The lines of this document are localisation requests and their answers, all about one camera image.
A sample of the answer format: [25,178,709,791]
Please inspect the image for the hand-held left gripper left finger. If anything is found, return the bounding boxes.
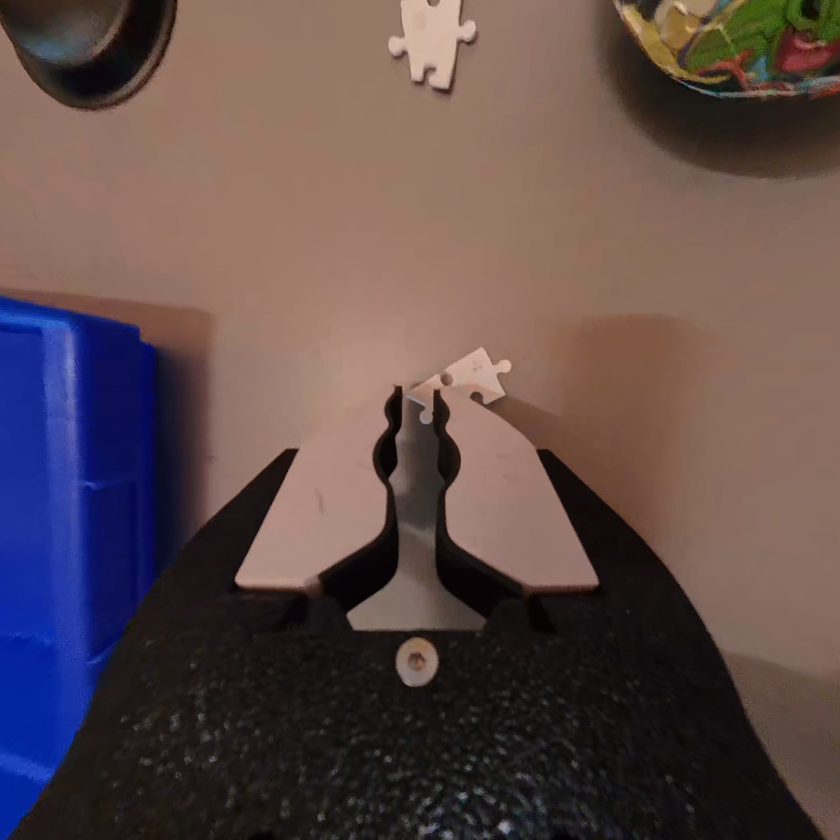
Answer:
[234,386,404,613]

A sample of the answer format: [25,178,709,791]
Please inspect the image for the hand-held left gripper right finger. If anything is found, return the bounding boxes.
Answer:
[433,387,601,616]

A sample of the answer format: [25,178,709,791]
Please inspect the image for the white jigsaw piece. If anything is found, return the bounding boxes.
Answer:
[387,0,479,91]
[406,346,513,425]

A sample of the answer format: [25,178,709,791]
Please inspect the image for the colourful puzzle ball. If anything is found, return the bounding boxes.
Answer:
[613,0,840,99]

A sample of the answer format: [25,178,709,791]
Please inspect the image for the blue plastic bin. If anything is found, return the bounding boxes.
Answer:
[0,295,160,805]

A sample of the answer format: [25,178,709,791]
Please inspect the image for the black round stand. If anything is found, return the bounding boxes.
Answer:
[0,0,178,110]

